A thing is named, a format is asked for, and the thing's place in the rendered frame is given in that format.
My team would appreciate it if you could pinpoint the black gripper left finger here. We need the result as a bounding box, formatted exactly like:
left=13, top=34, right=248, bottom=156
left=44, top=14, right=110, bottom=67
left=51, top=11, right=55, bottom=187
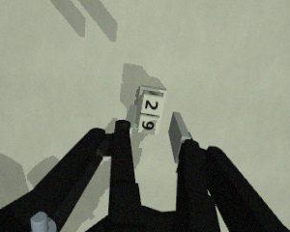
left=0, top=104, right=147, bottom=232

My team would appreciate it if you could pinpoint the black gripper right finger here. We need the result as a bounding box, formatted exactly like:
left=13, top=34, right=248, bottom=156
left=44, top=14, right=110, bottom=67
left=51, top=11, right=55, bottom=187
left=168, top=111, right=290, bottom=232

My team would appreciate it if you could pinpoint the grey cube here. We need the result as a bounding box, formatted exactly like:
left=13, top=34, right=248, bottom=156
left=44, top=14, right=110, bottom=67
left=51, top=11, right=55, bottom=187
left=137, top=112, right=159, bottom=135
left=140, top=90, right=163, bottom=116

